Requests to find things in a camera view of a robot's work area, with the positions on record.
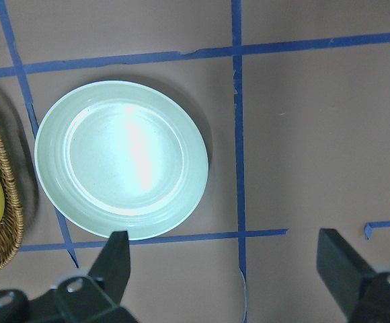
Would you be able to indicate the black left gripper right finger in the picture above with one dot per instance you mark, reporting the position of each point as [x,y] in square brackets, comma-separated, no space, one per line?
[361,292]

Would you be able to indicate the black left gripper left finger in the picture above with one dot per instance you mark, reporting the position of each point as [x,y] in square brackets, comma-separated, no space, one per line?
[105,283]

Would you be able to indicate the light green plate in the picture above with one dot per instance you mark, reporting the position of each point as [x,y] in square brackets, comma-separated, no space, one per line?
[117,155]

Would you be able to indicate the brown wicker basket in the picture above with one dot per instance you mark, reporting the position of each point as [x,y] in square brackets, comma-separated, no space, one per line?
[12,222]

